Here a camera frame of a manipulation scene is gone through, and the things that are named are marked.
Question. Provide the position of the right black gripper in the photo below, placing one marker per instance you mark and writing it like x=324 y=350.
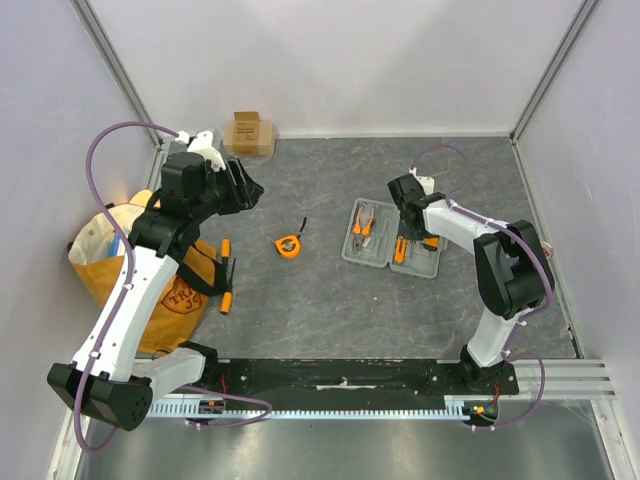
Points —
x=411 y=229

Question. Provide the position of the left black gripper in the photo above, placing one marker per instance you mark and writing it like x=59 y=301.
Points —
x=245 y=194

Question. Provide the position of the orange utility knife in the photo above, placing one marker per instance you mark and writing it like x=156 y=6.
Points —
x=400 y=250

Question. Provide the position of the grey plastic tool case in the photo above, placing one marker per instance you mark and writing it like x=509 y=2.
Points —
x=378 y=250

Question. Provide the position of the orange pliers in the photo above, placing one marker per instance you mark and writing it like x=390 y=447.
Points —
x=362 y=227

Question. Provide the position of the orange black screwdriver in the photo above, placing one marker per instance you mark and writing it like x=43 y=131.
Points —
x=225 y=251
x=227 y=297

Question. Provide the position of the orange tape measure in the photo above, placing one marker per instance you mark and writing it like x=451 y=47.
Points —
x=289 y=247

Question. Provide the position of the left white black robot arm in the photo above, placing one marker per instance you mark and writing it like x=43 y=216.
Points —
x=101 y=381

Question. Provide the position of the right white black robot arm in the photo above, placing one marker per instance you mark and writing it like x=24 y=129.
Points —
x=513 y=275

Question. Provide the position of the orange bit holder set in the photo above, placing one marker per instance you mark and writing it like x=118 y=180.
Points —
x=431 y=243

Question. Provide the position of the small cardboard box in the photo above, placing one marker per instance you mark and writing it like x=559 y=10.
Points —
x=249 y=136

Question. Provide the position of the tan wooden object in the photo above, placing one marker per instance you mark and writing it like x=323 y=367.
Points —
x=141 y=198

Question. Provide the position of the blue box in bag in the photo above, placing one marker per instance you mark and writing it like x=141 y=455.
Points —
x=117 y=247

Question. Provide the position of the brown paper tote bag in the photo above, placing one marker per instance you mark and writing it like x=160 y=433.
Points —
x=179 y=307

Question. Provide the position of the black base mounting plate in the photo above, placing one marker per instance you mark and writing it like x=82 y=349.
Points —
x=252 y=376

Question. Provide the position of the white slotted cable duct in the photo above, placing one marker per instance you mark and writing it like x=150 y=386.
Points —
x=199 y=409

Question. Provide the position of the aluminium frame rail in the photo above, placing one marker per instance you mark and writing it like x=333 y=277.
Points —
x=559 y=379

